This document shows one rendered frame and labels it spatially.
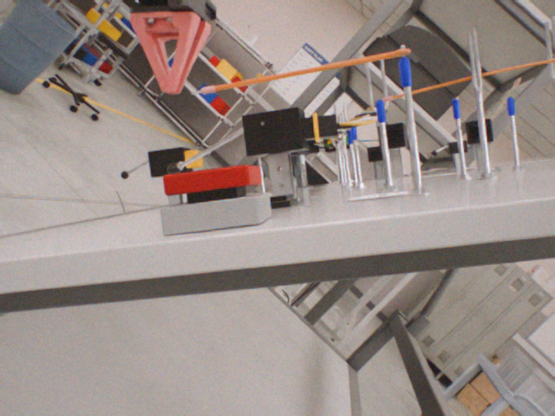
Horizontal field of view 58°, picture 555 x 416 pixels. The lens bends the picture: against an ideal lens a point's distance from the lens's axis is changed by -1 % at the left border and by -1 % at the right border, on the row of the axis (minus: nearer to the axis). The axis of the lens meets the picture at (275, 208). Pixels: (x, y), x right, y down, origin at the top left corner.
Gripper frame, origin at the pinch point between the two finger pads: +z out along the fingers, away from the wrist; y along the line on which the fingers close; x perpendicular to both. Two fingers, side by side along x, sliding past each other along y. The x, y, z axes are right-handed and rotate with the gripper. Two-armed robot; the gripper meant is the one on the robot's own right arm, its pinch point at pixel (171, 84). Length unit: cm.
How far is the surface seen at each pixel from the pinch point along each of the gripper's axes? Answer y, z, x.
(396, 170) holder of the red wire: 59, 8, -25
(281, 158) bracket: -0.8, 7.4, -11.9
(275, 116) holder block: -1.9, 3.5, -11.4
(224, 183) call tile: -22.5, 9.4, -12.9
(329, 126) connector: -1.0, 4.3, -16.5
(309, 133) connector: -1.2, 5.0, -14.6
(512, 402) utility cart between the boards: 338, 175, -122
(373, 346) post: 89, 56, -21
